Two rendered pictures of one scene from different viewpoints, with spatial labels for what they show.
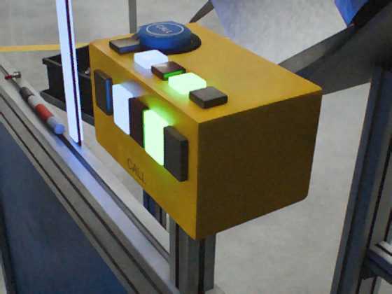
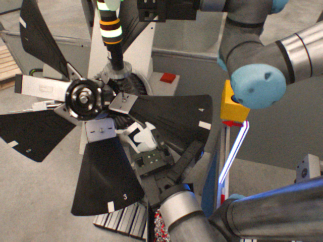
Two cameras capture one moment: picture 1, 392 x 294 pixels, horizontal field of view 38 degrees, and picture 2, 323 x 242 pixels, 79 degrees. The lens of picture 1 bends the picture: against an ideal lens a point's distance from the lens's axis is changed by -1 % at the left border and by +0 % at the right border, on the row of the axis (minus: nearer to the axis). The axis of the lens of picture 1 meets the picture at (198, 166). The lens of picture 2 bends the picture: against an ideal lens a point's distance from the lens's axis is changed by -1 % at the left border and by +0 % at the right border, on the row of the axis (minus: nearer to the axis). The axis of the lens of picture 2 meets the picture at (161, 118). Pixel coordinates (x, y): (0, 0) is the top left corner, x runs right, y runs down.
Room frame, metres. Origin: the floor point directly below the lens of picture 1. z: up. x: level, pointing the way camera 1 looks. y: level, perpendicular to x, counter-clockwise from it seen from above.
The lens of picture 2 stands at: (1.05, 0.26, 1.58)
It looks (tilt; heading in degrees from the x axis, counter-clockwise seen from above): 46 degrees down; 228
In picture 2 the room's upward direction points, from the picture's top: straight up
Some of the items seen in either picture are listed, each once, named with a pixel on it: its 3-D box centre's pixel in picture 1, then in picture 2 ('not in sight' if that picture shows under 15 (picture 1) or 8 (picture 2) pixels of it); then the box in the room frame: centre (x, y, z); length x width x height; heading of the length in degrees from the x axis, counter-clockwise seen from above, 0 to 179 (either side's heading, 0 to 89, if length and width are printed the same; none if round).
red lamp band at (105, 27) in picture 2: not in sight; (109, 23); (0.83, -0.13, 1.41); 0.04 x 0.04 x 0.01
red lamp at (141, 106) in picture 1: (138, 122); not in sight; (0.35, 0.04, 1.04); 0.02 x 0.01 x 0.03; 33
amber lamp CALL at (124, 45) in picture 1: (124, 45); not in sight; (0.41, 0.06, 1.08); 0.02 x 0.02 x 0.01; 33
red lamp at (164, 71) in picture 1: (168, 71); not in sight; (0.36, 0.02, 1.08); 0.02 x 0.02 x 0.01; 33
